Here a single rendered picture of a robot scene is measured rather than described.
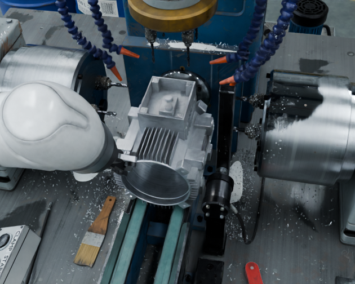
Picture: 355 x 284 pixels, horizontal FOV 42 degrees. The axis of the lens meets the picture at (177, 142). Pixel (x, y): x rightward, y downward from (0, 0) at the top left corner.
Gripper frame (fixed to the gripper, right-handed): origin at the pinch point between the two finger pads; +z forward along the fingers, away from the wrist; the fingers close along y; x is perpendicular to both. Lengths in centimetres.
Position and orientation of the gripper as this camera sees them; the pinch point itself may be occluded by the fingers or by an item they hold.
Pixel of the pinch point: (120, 166)
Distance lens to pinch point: 93.3
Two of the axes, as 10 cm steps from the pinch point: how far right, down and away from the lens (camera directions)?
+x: -1.6, 9.7, -1.8
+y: -9.8, -1.3, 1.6
